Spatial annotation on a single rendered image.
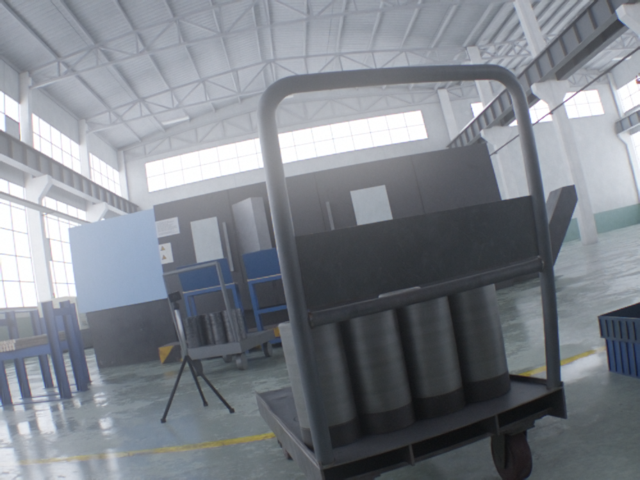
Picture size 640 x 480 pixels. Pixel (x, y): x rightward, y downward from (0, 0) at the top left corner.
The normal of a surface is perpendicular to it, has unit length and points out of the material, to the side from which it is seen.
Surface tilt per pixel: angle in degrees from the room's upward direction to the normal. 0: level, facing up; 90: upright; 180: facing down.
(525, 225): 98
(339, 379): 90
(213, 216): 86
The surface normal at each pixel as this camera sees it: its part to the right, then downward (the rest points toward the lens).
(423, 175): 0.02, -0.15
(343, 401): 0.62, -0.18
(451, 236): 0.25, 0.01
